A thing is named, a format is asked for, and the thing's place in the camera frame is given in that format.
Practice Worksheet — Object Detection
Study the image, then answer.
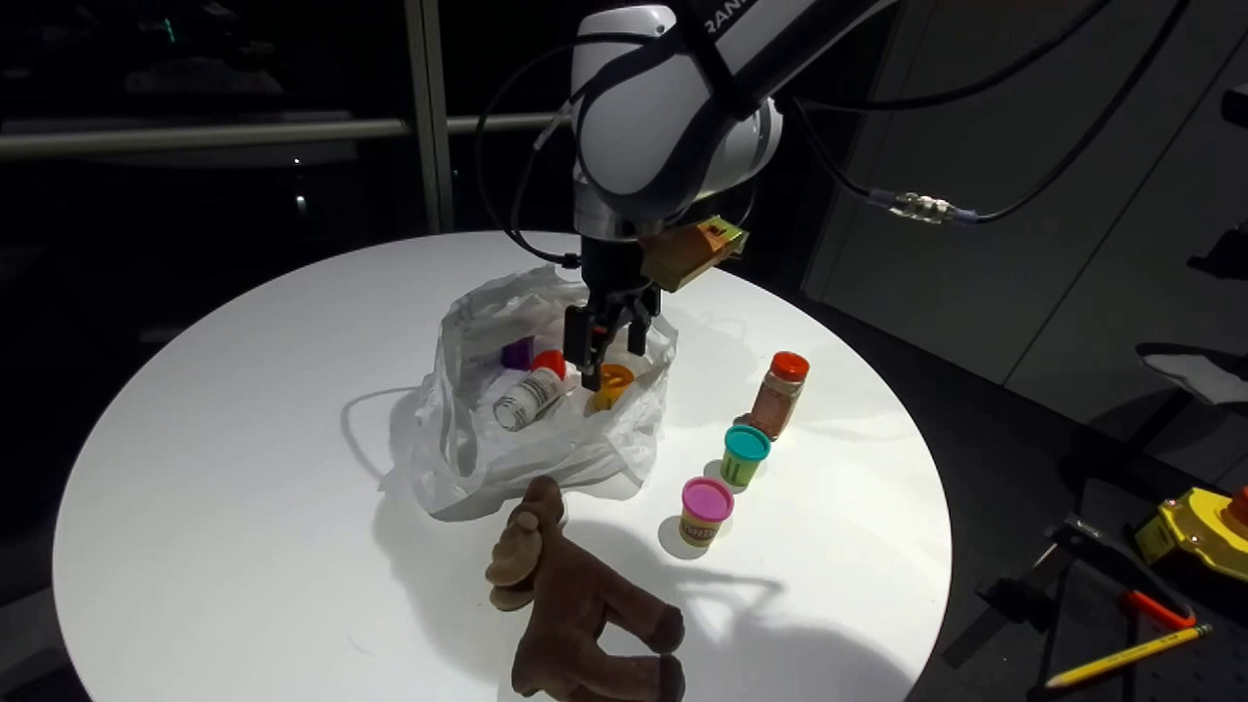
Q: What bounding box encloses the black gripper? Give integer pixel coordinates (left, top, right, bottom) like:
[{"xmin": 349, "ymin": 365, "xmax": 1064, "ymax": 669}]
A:
[{"xmin": 578, "ymin": 239, "xmax": 665, "ymax": 392}]

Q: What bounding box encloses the teal lid dough container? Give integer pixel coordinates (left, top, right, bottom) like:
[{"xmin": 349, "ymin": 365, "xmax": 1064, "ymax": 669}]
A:
[{"xmin": 718, "ymin": 416, "xmax": 776, "ymax": 495}]

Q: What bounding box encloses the spice jar with red lid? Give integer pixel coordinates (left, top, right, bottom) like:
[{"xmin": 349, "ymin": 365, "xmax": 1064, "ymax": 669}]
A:
[{"xmin": 743, "ymin": 345, "xmax": 813, "ymax": 440}]

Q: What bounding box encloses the pink lid dough container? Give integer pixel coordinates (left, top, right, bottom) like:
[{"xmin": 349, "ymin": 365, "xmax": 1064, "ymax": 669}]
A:
[{"xmin": 679, "ymin": 473, "xmax": 739, "ymax": 544}]

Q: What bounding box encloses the brown deer plush toy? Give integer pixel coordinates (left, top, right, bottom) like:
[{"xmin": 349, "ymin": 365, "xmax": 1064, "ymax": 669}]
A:
[{"xmin": 484, "ymin": 473, "xmax": 691, "ymax": 702}]

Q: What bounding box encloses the white plastic bag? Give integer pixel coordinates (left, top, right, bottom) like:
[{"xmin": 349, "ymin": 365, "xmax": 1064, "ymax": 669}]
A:
[{"xmin": 339, "ymin": 261, "xmax": 682, "ymax": 521}]

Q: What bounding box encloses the yellow lid dough container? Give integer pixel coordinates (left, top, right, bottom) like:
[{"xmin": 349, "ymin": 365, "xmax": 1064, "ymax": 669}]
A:
[{"xmin": 590, "ymin": 364, "xmax": 639, "ymax": 416}]

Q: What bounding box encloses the clear labelled plastic bottle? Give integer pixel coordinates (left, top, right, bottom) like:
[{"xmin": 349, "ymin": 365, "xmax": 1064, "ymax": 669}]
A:
[{"xmin": 488, "ymin": 365, "xmax": 568, "ymax": 438}]

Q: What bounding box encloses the horizontal metal railing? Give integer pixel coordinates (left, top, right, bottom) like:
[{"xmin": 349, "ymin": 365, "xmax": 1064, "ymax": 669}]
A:
[{"xmin": 0, "ymin": 114, "xmax": 579, "ymax": 166}]

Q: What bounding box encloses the grey cabinet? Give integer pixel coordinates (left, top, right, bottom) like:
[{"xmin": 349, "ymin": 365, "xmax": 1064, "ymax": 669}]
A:
[{"xmin": 804, "ymin": 0, "xmax": 1248, "ymax": 434}]

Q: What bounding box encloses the yellow pencil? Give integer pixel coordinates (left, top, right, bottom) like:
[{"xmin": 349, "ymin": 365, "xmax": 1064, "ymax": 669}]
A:
[{"xmin": 1041, "ymin": 620, "xmax": 1211, "ymax": 693}]

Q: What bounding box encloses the taped wrist camera box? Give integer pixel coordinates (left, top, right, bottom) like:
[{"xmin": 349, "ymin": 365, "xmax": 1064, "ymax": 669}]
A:
[{"xmin": 639, "ymin": 210, "xmax": 751, "ymax": 297}]

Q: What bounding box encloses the vertical metal post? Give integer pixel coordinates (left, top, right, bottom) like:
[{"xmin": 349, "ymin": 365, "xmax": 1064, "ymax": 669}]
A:
[{"xmin": 403, "ymin": 0, "xmax": 460, "ymax": 239}]

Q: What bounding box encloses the black cable with silver connector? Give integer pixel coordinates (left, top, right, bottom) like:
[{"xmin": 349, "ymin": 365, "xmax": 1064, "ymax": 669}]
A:
[{"xmin": 776, "ymin": 0, "xmax": 1202, "ymax": 230}]

